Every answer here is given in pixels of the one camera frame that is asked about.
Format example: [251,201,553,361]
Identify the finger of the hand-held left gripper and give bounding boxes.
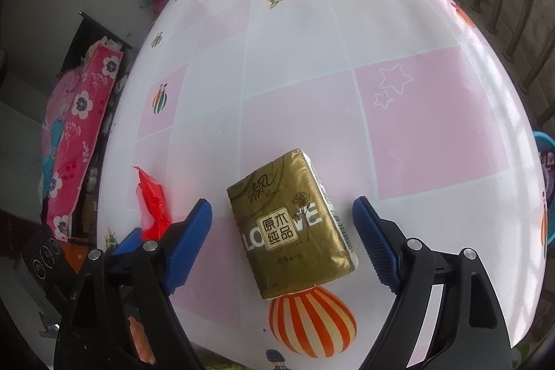
[111,227,151,259]

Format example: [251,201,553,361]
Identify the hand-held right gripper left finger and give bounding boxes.
[54,199,213,370]

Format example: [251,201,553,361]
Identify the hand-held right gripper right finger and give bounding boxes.
[352,197,512,370]

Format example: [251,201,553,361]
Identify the red plastic wrapper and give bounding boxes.
[132,165,172,241]

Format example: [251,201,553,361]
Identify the gold tissue pack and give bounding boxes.
[226,148,360,300]

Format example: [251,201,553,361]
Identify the purple snack bag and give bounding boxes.
[539,151,555,215]

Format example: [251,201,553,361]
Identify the orange box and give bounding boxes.
[58,242,89,273]

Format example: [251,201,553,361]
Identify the black device with dials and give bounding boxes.
[17,225,66,288]

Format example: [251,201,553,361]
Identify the pink floral blanket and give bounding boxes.
[40,36,124,238]

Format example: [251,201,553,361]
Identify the pink white patterned tablecloth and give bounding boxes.
[93,0,548,370]

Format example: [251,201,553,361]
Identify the black bed frame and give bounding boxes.
[58,11,133,71]

